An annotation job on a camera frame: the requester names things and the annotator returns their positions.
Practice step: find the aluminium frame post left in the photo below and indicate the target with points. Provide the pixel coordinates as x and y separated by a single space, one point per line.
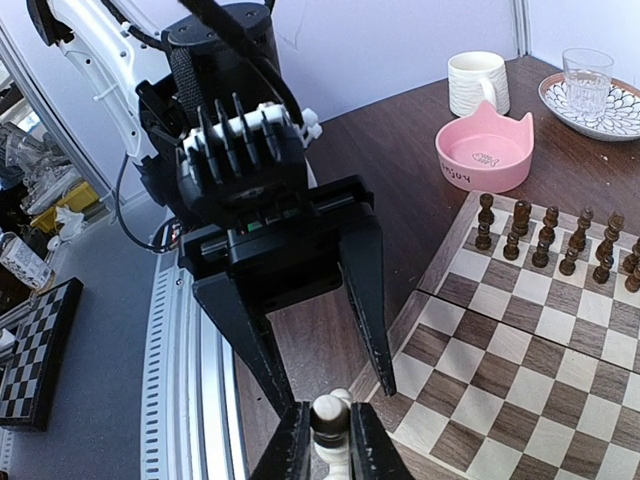
522 27

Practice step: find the wooden chess board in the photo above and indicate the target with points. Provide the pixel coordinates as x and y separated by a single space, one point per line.
509 371

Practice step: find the white ribbed mug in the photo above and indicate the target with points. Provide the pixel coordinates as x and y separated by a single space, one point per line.
474 77

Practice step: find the white chess piece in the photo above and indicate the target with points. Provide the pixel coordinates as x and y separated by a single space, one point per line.
330 424

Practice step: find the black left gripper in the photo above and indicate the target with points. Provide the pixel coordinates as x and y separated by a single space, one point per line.
258 237

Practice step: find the patterned ceramic plate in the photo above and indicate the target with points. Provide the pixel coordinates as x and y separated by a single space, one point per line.
612 117

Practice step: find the black folded chess board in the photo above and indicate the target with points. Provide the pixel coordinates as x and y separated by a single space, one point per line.
28 382

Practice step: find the pink cat ear bowl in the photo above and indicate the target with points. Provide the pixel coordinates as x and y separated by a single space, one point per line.
486 151

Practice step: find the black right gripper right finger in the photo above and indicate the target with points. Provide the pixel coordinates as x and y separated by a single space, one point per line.
372 453

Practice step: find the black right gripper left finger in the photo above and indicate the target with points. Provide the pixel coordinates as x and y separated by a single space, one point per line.
287 455

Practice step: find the clear drinking glass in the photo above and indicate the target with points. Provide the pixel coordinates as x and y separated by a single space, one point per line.
587 75

